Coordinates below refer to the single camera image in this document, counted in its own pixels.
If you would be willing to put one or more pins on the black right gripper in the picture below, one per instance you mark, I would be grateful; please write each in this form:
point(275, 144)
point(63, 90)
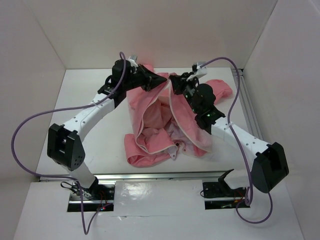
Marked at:
point(180, 81)

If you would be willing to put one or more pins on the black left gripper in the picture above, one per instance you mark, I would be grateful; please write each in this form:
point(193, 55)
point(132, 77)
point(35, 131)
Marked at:
point(150, 80)

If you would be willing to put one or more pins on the pink zip-up jacket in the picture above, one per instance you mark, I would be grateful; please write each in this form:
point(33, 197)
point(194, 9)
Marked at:
point(163, 125)

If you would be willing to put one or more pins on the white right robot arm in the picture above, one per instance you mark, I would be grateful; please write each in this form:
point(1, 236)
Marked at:
point(266, 163)

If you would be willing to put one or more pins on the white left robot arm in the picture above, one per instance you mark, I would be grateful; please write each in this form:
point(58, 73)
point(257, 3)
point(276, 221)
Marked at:
point(65, 141)

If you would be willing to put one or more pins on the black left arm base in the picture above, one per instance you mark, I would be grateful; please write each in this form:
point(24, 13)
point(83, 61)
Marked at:
point(102, 200)

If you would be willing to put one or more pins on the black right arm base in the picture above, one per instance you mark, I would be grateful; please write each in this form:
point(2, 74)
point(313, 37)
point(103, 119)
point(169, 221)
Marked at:
point(218, 195)

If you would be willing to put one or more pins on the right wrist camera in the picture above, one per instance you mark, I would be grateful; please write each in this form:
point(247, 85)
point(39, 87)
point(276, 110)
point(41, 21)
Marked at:
point(198, 70)

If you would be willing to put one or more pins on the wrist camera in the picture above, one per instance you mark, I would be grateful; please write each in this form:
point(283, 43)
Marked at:
point(198, 70)
point(133, 60)

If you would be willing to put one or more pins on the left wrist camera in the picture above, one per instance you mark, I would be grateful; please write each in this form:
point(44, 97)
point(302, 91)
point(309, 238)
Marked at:
point(133, 60)

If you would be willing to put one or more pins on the aluminium right side rail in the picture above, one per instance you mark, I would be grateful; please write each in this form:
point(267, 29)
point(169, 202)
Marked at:
point(248, 108)

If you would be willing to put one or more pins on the aluminium rail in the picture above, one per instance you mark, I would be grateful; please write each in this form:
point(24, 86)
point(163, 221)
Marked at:
point(248, 108)
point(161, 176)

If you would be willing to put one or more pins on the aluminium front rail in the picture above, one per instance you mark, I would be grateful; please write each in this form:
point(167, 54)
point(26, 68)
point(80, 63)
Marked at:
point(161, 176)

